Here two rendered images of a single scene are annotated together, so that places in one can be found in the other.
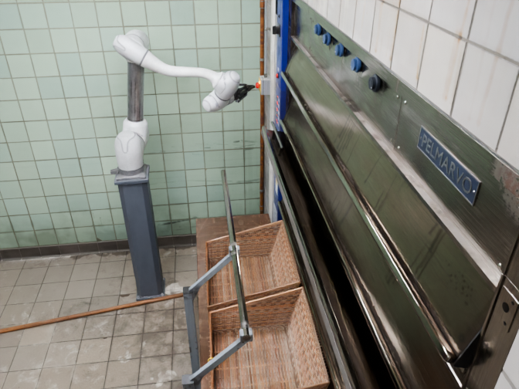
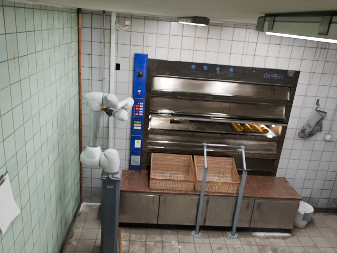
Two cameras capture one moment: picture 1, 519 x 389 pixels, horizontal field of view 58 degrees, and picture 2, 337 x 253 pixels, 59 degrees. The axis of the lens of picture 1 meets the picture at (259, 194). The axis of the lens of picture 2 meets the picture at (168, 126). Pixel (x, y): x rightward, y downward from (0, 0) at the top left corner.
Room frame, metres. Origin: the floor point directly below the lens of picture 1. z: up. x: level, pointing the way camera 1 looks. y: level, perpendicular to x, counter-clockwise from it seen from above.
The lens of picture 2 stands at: (1.93, 3.53, 2.56)
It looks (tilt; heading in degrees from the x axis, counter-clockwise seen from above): 20 degrees down; 273
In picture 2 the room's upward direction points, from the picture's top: 5 degrees clockwise
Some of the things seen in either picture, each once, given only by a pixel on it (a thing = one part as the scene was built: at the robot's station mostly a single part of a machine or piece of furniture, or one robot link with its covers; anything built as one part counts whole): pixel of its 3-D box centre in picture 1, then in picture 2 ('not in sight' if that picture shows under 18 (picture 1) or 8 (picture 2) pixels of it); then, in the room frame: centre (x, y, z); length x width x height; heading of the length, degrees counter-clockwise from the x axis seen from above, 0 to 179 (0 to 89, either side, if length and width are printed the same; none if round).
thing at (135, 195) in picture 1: (142, 236); (110, 214); (2.61, 0.81, 0.50); 0.21 x 0.21 x 1.00; 9
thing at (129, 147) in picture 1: (128, 148); (111, 159); (2.62, 0.81, 1.17); 0.18 x 0.16 x 0.22; 1
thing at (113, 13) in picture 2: (272, 91); (111, 107); (2.85, -0.08, 1.45); 0.05 x 0.02 x 2.30; 8
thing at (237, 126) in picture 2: not in sight; (247, 123); (0.96, -0.79, 1.21); 0.61 x 0.48 x 0.06; 98
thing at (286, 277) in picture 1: (249, 269); (171, 170); (2.00, 0.06, 0.72); 0.56 x 0.49 x 0.28; 7
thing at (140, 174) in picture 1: (128, 169); (111, 172); (2.60, 0.83, 1.03); 0.22 x 0.18 x 0.06; 99
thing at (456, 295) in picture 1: (341, 128); (221, 88); (1.47, -0.28, 1.80); 1.79 x 0.11 x 0.19; 8
